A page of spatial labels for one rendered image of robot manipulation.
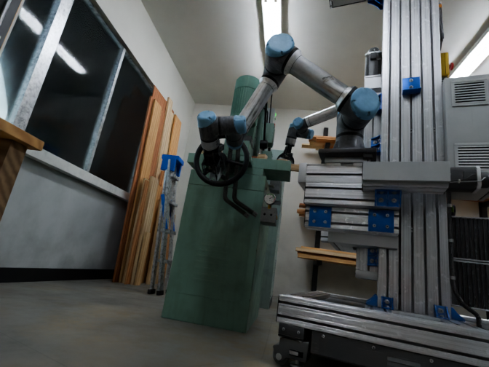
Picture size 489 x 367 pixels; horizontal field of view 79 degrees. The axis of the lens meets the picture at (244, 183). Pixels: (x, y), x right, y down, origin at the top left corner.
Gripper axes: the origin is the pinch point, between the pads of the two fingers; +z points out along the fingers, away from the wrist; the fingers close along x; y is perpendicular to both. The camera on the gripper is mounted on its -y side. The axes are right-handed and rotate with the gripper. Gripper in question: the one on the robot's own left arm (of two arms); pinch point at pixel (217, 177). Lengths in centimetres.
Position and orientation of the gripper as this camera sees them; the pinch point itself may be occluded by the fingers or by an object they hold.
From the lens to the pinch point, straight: 142.1
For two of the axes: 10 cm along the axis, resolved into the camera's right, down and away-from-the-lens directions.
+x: 9.8, 1.0, -1.8
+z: 0.5, 7.3, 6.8
